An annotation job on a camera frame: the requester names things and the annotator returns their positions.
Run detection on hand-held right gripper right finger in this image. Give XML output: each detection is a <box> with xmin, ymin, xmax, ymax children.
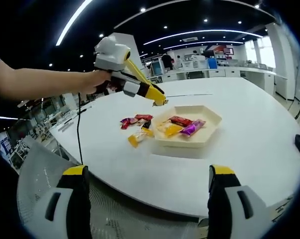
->
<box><xmin>208</xmin><ymin>164</ymin><xmax>270</xmax><ymax>239</ymax></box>

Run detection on teal screen monitor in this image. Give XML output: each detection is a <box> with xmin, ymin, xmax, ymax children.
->
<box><xmin>150</xmin><ymin>60</ymin><xmax>165</xmax><ymax>76</ymax></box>

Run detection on yellow food tongs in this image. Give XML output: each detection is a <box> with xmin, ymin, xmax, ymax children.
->
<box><xmin>124</xmin><ymin>51</ymin><xmax>170</xmax><ymax>107</ymax></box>

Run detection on person's dark clothing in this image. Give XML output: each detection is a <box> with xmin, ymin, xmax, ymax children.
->
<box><xmin>0</xmin><ymin>149</ymin><xmax>20</xmax><ymax>225</ymax></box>

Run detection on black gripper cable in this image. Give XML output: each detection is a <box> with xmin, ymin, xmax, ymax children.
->
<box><xmin>76</xmin><ymin>92</ymin><xmax>84</xmax><ymax>166</ymax></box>

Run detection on person's left hand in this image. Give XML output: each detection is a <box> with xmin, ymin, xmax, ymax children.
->
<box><xmin>83</xmin><ymin>69</ymin><xmax>113</xmax><ymax>95</ymax></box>

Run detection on orange food packet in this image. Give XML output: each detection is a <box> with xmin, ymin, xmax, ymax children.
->
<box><xmin>156</xmin><ymin>121</ymin><xmax>184</xmax><ymax>138</ymax></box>
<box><xmin>127</xmin><ymin>128</ymin><xmax>155</xmax><ymax>149</ymax></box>

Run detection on grey mesh chair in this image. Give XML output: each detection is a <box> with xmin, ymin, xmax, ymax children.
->
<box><xmin>16</xmin><ymin>141</ymin><xmax>210</xmax><ymax>239</ymax></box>

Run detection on small purple food packet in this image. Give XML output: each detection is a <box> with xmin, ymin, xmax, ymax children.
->
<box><xmin>120</xmin><ymin>117</ymin><xmax>139</xmax><ymax>130</ymax></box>

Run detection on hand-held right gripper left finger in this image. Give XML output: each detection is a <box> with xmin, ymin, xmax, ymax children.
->
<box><xmin>32</xmin><ymin>165</ymin><xmax>92</xmax><ymax>239</ymax></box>

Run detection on cream hexagonal container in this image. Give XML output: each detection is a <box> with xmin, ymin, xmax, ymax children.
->
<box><xmin>152</xmin><ymin>105</ymin><xmax>223</xmax><ymax>149</ymax></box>

